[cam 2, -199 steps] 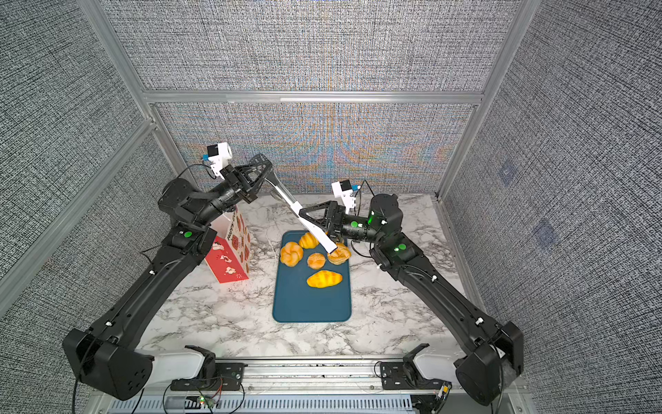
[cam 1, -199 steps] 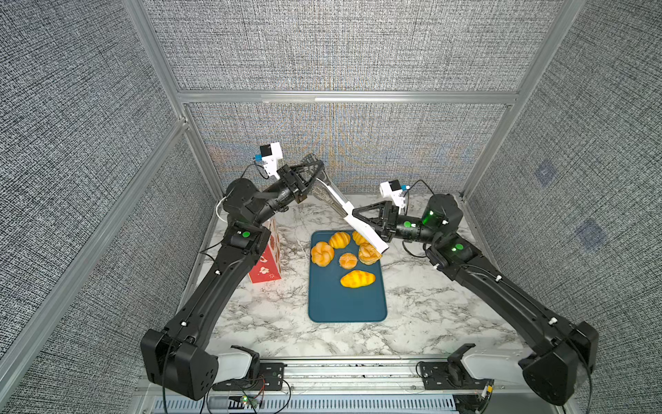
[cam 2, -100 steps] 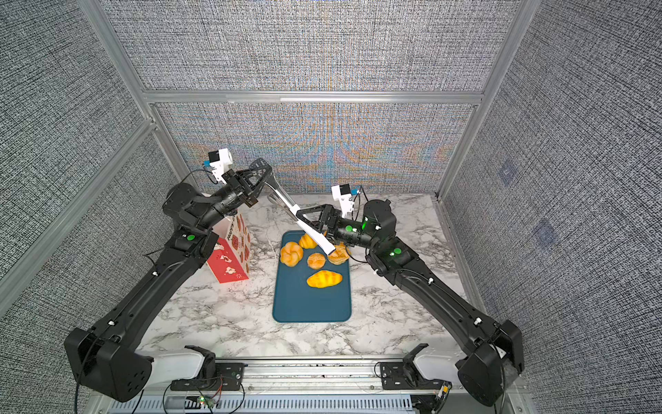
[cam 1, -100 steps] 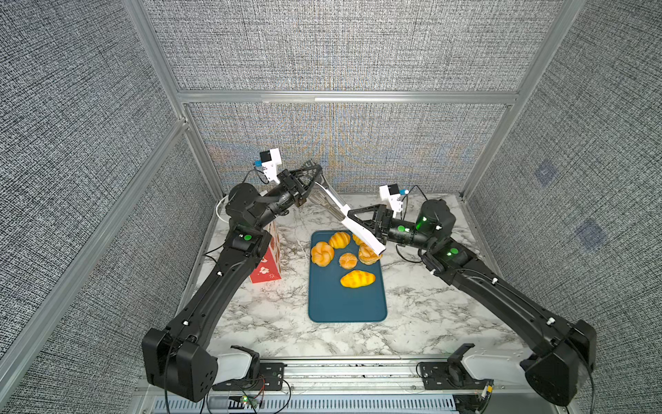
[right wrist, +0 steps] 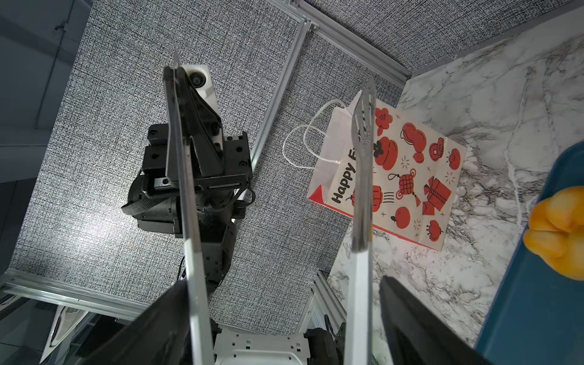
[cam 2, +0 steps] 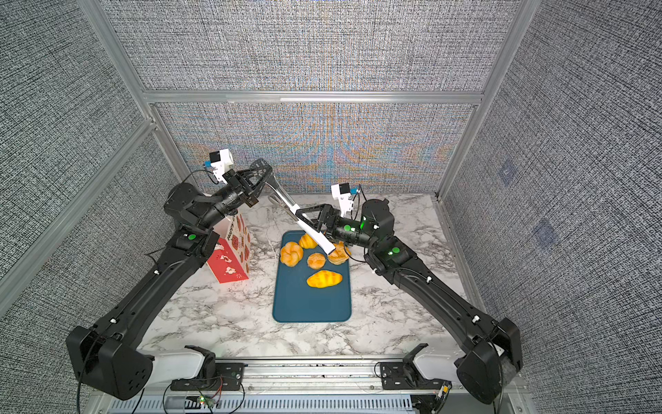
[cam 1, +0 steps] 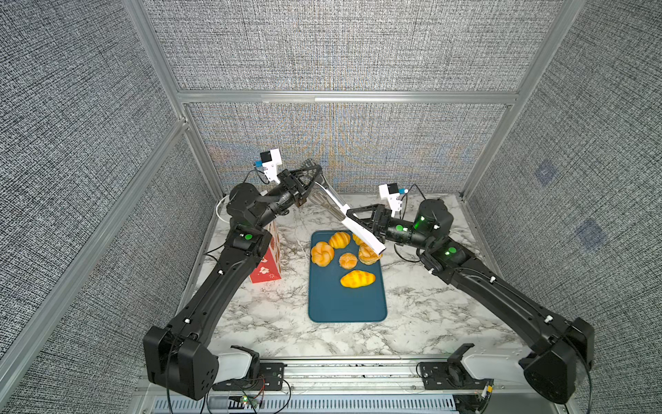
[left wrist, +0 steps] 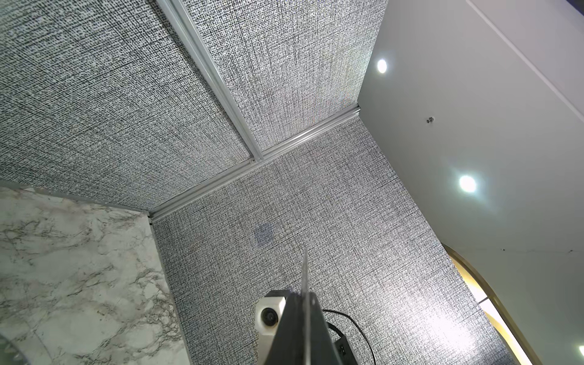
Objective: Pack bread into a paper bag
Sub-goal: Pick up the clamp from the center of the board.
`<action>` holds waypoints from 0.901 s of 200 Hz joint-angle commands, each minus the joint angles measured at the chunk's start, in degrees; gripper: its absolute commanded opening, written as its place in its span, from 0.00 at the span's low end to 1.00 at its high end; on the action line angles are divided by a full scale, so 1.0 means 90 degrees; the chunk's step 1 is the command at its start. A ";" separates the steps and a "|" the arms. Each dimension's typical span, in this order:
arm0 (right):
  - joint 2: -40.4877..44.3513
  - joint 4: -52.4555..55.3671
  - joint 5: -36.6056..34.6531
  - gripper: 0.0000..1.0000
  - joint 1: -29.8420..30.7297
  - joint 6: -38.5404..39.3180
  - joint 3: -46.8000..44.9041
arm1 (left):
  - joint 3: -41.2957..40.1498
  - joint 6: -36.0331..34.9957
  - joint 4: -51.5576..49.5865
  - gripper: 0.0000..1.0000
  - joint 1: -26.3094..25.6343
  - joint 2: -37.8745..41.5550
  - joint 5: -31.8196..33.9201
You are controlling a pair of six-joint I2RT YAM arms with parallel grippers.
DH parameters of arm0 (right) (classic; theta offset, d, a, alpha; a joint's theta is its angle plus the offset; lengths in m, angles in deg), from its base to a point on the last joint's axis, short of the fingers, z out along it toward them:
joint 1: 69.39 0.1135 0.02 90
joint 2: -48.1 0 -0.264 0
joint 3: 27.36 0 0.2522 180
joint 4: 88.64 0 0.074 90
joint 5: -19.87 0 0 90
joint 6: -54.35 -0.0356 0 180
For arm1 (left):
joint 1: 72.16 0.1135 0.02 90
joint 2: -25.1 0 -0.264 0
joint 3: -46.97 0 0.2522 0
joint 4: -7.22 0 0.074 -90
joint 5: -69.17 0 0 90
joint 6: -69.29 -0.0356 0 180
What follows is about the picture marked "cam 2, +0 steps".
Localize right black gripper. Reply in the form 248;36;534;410
302;209;384;257

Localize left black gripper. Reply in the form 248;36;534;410
198;166;271;234

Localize red white paper gift bag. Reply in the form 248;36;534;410
207;213;252;284

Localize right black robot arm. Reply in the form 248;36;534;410
294;199;523;405

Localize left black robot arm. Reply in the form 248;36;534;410
66;159;273;400

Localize knot shaped bread roll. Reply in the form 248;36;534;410
280;241;303;267

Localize striped yellow bun left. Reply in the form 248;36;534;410
298;233;318;249

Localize flaky braided pastry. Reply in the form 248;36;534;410
328;241;349;266

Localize small round crusty bun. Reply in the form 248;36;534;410
307;253;327;270

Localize yellow striped croissant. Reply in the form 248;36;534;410
306;270;343;289

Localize teal rectangular tray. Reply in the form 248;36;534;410
272;247;352;324

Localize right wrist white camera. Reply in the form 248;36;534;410
331;183;360;218

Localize wrist white camera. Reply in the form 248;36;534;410
204;148;234;184
331;183;360;218

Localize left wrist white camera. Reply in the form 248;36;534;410
204;148;234;184

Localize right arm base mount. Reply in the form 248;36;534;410
375;343;458;391

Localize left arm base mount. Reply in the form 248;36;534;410
171;345;246;392

